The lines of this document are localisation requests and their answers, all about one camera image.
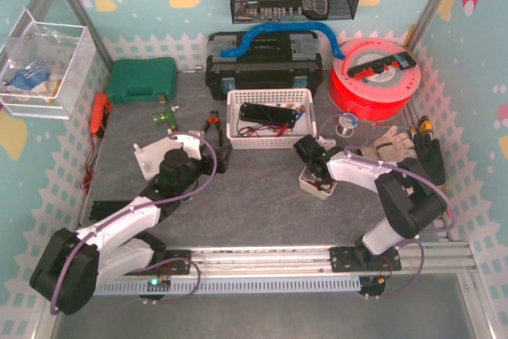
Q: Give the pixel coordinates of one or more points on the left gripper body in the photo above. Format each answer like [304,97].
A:
[217,155]

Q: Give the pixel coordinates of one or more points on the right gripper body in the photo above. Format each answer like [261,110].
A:
[314,175]

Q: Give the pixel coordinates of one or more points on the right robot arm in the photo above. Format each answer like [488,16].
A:
[410,201]

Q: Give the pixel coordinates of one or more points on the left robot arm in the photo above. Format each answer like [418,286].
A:
[75,263]

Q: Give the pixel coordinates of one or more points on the white perforated basket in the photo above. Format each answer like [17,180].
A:
[249,135]

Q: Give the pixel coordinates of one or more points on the white peg fixture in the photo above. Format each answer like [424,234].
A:
[151,156]

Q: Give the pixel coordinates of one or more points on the orange black pliers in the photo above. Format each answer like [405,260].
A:
[214,120]

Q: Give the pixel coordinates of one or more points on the small white tray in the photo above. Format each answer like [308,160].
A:
[315,186]

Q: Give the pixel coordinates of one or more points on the green small motor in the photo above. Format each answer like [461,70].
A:
[168,116]

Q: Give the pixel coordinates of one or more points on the white work gloves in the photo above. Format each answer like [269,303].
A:
[394,145]

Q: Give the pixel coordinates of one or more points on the red multimeter leads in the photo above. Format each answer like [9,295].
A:
[89,167]

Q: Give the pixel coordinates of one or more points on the red filament spool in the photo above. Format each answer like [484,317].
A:
[376,98]

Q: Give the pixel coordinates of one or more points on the black toolbox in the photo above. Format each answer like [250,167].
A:
[273,61]

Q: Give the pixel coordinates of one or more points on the orange multimeter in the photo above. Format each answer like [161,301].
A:
[100,114]

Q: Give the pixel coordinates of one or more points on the green plastic case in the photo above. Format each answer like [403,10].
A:
[142,80]

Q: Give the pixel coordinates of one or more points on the yellow black screwdriver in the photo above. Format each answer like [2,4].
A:
[424,125]

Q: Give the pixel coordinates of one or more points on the black glove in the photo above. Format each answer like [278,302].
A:
[429,154]

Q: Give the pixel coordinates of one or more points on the black red connector strip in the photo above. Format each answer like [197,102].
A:
[401,60]

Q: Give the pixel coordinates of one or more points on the blue white gloves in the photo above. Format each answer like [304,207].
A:
[30,79]

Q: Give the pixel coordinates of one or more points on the clear acrylic box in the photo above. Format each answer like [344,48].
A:
[67,50]

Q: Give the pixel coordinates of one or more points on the solder wire spool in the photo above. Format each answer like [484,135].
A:
[346,125]

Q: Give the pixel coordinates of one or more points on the grey slotted cable duct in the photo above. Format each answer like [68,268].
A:
[216,286]

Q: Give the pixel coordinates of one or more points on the aluminium rail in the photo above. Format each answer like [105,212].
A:
[310,260]

